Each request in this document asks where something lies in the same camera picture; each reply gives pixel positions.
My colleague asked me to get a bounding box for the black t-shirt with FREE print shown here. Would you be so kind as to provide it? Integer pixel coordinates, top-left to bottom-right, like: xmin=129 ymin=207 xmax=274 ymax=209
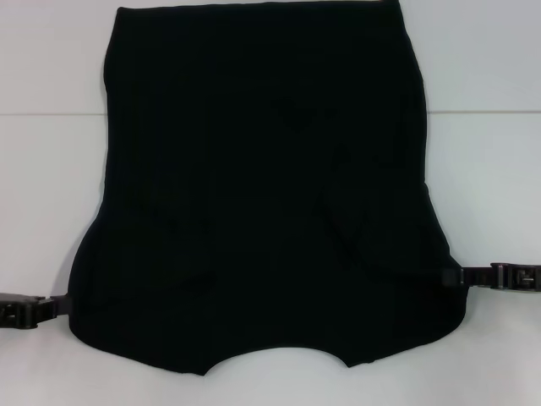
xmin=67 ymin=0 xmax=468 ymax=367

